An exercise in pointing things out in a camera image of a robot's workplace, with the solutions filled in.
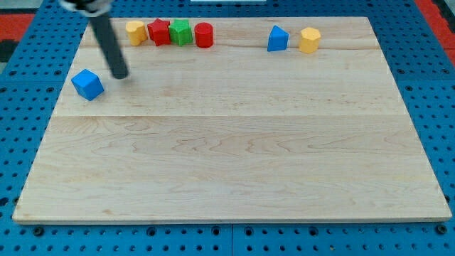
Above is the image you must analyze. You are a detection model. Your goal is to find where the red star block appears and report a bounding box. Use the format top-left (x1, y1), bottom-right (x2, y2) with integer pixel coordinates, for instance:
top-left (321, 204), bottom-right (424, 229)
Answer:
top-left (147, 18), bottom-right (171, 46)

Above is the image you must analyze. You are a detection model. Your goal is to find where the yellow hexagon block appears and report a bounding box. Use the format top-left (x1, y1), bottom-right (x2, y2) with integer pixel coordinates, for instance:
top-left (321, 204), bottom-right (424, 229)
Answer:
top-left (299, 27), bottom-right (321, 54)

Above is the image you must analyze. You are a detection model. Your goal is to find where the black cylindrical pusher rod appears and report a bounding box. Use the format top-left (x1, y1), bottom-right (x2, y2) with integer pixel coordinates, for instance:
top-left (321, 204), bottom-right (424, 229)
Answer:
top-left (89, 13), bottom-right (129, 80)

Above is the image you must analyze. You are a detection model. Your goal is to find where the blue cube block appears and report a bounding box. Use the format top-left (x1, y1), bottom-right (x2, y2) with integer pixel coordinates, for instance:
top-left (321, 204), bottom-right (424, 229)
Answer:
top-left (71, 69), bottom-right (105, 101)

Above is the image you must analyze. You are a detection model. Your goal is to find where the light wooden board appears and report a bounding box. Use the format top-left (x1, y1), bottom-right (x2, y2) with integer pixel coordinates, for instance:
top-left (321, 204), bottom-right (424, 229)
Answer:
top-left (13, 16), bottom-right (452, 225)

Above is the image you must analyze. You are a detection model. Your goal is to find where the red cylinder block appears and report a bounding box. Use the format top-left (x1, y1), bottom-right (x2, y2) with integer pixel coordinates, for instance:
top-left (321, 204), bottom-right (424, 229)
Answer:
top-left (194, 22), bottom-right (214, 48)

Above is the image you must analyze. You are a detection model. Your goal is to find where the blue triangle block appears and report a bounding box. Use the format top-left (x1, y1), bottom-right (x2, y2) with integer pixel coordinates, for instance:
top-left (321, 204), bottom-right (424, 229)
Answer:
top-left (267, 26), bottom-right (289, 52)

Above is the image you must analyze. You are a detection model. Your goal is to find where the yellow heart block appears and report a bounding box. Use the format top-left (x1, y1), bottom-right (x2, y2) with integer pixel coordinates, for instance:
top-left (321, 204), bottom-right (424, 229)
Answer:
top-left (125, 21), bottom-right (148, 46)

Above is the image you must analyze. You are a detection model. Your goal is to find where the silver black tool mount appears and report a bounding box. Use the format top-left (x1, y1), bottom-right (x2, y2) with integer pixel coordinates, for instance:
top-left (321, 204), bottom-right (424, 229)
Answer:
top-left (58, 0), bottom-right (112, 17)

